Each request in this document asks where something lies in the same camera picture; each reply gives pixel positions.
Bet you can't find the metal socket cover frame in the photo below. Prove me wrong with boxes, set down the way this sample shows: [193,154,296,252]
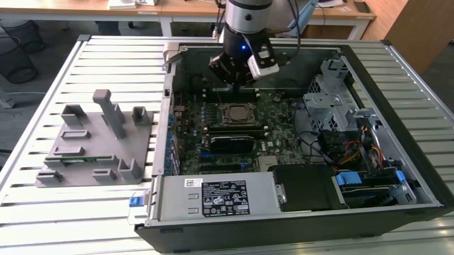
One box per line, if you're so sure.
[220,103,259,125]

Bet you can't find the CPU socket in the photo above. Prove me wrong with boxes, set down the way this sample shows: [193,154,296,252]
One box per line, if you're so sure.
[219,103,260,128]

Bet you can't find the RAM slot white clips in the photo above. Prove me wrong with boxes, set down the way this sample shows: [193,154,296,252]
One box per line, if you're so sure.
[208,129,269,133]
[208,134,269,138]
[201,88,259,93]
[201,95,260,100]

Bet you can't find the metal drive cage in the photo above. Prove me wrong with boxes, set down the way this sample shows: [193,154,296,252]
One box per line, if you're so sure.
[303,58,359,133]

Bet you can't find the green motherboard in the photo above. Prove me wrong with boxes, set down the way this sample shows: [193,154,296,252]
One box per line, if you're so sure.
[168,89,308,176]

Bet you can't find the black graphics card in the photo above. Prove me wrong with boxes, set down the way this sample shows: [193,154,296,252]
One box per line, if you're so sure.
[208,135,255,155]

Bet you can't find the silver chipset heatsink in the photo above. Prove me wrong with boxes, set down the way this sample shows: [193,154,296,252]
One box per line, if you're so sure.
[257,156,277,171]

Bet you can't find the black expansion slot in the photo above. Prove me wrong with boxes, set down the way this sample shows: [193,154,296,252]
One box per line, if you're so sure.
[199,164,245,173]

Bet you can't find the wooden desk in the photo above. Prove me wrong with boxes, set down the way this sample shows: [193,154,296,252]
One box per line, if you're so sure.
[0,0,378,40]

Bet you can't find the wooden cabinet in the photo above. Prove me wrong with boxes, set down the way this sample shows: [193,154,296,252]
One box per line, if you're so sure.
[360,0,454,77]

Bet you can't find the grey parts rack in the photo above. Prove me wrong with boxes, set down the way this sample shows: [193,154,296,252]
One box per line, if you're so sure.
[33,89,155,189]

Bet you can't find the black PC case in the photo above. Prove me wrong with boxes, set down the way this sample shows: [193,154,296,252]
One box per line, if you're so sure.
[133,41,454,253]

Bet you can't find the black plastic cover box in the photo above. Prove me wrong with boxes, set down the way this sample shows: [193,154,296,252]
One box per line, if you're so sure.
[271,164,347,213]

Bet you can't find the green RAM stick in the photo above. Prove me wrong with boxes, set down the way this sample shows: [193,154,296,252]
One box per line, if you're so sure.
[60,156,115,164]

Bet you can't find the grey power supply unit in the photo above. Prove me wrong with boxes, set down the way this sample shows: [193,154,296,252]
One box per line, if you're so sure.
[144,174,287,222]

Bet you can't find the black mesh waste bin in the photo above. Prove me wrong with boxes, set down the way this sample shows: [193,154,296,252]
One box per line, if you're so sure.
[0,37,38,84]
[0,20,46,53]

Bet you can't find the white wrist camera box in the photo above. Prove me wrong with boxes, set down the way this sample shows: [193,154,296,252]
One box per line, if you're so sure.
[247,44,281,80]

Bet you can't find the black camera cable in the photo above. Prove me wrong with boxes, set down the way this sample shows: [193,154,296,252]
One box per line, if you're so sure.
[285,0,304,63]

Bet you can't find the coloured power wire bundle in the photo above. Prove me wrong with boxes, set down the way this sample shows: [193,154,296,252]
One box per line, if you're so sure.
[332,124,390,172]

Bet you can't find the silver metal handle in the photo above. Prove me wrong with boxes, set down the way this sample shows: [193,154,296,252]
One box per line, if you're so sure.
[275,182,288,205]

